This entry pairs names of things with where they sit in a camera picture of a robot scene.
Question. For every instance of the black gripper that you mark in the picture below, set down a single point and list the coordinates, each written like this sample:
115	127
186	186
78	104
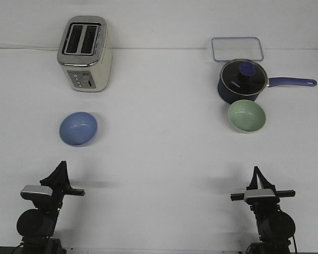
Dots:
51	200
265	184

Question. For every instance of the blue bowl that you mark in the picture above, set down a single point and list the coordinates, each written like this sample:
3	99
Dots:
78	129

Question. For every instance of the green bowl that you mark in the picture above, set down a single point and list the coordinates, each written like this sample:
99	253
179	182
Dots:
246	116

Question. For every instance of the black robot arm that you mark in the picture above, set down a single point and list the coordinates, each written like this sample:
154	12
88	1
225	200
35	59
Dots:
276	228
37	225

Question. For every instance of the glass pot lid blue knob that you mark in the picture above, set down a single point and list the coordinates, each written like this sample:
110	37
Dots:
243	77

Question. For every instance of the cream and steel toaster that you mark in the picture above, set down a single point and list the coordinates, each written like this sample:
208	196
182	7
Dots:
85	54

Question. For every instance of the clear blue-rimmed container lid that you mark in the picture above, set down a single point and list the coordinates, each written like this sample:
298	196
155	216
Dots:
225	49

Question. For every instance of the blue saucepan with handle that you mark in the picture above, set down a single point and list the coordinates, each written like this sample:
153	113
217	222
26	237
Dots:
231	97

